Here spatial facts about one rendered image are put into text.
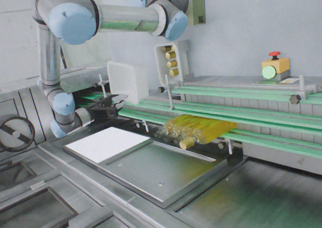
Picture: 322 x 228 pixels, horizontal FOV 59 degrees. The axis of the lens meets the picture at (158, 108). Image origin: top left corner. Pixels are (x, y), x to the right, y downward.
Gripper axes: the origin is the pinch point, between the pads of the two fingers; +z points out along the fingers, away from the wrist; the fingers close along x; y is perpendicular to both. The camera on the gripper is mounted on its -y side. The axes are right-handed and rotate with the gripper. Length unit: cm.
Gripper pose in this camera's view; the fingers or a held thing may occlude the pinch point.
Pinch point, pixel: (127, 97)
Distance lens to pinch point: 131.4
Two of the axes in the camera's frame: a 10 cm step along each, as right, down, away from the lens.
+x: 2.0, 8.9, 4.1
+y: -6.5, -1.9, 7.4
